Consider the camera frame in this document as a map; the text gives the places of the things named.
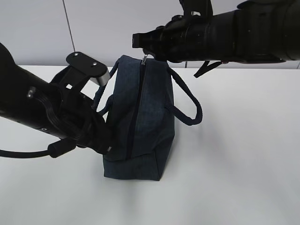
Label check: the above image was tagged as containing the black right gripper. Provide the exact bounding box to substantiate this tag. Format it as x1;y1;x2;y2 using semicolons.
132;15;188;63

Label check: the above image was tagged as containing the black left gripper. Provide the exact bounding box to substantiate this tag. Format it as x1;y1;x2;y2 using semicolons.
60;92;112;155

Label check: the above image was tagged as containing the dark blue lunch bag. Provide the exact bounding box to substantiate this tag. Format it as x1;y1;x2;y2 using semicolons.
100;55;203;181

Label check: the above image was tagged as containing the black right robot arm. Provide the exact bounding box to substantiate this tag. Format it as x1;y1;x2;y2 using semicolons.
132;0;300;64

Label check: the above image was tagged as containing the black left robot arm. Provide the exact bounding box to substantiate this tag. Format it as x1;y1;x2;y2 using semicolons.
0;45;112;158

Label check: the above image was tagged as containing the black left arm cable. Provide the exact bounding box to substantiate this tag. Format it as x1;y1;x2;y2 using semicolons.
0;93;99;159

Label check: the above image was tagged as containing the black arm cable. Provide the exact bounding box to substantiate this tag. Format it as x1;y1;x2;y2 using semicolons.
193;60;223;78
0;93;99;159

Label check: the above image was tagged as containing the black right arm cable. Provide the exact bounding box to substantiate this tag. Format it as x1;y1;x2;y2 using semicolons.
193;60;223;78

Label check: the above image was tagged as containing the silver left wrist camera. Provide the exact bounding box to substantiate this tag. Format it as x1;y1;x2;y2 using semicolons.
51;52;111;91

